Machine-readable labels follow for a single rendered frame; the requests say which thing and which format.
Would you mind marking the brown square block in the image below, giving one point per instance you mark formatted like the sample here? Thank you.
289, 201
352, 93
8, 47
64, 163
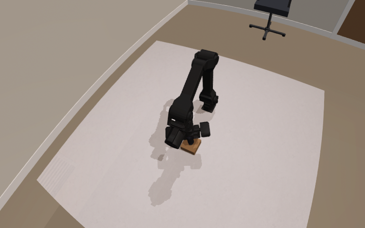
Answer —
192, 149

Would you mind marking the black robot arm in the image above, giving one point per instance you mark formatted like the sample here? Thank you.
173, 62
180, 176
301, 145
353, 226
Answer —
181, 110

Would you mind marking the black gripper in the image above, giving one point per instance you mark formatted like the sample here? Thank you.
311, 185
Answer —
195, 131

